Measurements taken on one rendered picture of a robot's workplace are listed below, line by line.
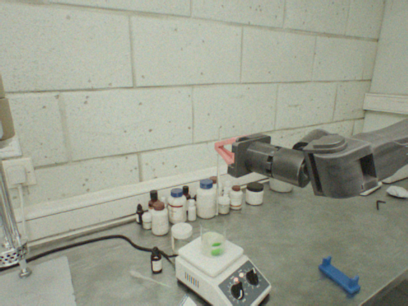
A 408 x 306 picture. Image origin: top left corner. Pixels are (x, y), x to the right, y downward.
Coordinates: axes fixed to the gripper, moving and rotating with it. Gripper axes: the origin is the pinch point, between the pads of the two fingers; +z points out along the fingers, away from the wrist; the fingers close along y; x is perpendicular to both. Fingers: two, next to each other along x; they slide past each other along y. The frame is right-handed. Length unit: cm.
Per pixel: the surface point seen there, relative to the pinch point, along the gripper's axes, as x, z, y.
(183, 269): 30.3, 4.0, 6.3
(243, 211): 35, 18, -34
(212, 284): 28.9, -4.9, 5.5
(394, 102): -2, 0, -140
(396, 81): -13, 2, -145
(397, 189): 30, -18, -89
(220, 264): 26.6, -3.4, 1.7
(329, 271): 33.8, -18.3, -23.9
